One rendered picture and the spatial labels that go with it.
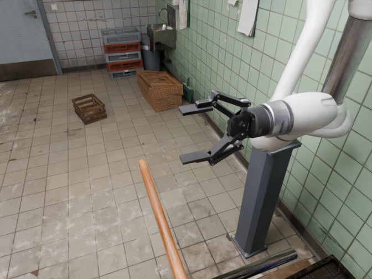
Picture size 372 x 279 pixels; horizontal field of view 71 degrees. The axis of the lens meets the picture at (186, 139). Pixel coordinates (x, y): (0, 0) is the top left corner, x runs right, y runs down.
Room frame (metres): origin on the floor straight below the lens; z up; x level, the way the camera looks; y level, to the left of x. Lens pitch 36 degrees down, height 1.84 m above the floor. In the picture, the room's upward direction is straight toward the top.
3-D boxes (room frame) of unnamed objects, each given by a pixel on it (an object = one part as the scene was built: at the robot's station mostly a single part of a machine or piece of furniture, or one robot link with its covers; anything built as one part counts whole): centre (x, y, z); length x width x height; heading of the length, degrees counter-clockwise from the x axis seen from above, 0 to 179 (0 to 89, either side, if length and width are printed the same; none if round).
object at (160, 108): (3.49, 0.39, 0.14); 0.56 x 0.49 x 0.28; 26
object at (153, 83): (3.48, 0.38, 0.32); 0.56 x 0.49 x 0.28; 28
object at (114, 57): (4.59, 1.12, 0.38); 0.60 x 0.40 x 0.16; 108
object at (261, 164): (1.17, -0.49, 0.50); 0.21 x 0.21 x 1.00; 24
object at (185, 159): (0.50, -0.02, 1.42); 0.07 x 0.03 x 0.01; 109
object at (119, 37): (4.59, 1.10, 0.68); 0.60 x 0.40 x 0.16; 110
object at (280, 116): (0.56, -0.22, 1.49); 0.09 x 0.06 x 0.09; 19
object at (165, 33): (4.29, 0.39, 0.71); 0.47 x 0.36 x 0.91; 20
